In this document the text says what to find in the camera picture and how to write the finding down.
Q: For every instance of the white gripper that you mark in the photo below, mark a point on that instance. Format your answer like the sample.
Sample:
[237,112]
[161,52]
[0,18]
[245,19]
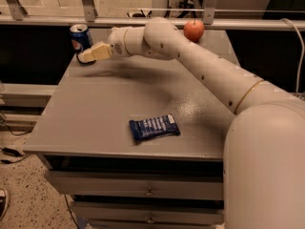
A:
[116,43]

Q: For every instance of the blue pepsi can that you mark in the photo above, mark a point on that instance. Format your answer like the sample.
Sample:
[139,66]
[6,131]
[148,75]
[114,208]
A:
[81,40]

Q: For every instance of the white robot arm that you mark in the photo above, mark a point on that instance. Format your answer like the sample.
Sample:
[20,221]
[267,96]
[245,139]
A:
[264,152]

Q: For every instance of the blue snack bar wrapper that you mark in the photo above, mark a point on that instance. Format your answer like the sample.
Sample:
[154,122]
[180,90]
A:
[155,127]

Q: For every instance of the metal railing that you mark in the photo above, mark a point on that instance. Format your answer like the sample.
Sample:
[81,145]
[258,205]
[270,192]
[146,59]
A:
[251,15]

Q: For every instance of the red apple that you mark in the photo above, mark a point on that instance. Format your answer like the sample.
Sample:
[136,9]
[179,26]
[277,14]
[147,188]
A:
[193,30]

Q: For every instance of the black office chair base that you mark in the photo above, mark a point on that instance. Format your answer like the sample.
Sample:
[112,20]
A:
[164,8]

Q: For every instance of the black and white sneaker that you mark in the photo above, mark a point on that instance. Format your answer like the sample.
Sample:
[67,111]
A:
[4,202]

